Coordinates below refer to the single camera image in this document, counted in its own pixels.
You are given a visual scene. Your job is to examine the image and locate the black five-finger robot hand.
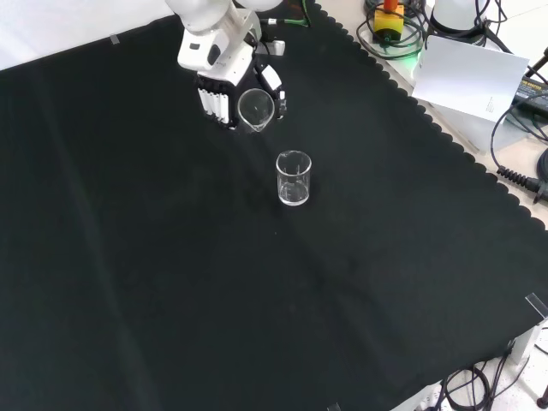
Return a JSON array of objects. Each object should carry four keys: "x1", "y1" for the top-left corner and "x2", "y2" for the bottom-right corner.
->
[{"x1": 176, "y1": 9, "x2": 289, "y2": 131}]

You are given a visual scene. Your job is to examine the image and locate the clear glass beaker with spout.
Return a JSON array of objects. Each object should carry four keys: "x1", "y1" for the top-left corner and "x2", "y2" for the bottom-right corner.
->
[{"x1": 237, "y1": 87, "x2": 274, "y2": 134}]

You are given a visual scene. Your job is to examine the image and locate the yellow stop button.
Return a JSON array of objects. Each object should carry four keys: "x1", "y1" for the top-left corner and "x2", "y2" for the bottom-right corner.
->
[{"x1": 371, "y1": 0, "x2": 406, "y2": 44}]

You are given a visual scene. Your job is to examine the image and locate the black bench cloth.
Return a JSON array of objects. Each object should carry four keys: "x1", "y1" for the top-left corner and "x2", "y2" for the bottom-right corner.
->
[{"x1": 0, "y1": 0, "x2": 548, "y2": 411}]

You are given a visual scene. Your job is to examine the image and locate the pale board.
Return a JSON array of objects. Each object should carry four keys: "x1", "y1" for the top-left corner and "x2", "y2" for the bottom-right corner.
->
[{"x1": 410, "y1": 34, "x2": 531, "y2": 125}]

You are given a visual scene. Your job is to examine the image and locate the black power adapter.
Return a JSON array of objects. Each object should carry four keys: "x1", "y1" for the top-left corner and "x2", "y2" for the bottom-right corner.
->
[{"x1": 512, "y1": 73, "x2": 548, "y2": 116}]

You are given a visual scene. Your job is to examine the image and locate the black tripod leg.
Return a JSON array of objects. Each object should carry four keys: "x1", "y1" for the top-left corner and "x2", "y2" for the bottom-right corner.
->
[{"x1": 525, "y1": 44, "x2": 548, "y2": 79}]

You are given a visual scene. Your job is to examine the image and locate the clear tape strip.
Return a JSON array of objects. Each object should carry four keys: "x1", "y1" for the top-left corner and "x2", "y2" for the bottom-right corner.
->
[{"x1": 524, "y1": 292, "x2": 548, "y2": 319}]

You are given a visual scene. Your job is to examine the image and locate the black ribbed cable plug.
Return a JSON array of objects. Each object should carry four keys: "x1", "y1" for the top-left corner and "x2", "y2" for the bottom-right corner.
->
[{"x1": 496, "y1": 165, "x2": 548, "y2": 199}]

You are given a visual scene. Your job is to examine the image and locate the black floor cables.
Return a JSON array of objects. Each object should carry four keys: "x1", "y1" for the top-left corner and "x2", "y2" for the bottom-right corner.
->
[{"x1": 437, "y1": 358, "x2": 533, "y2": 411}]

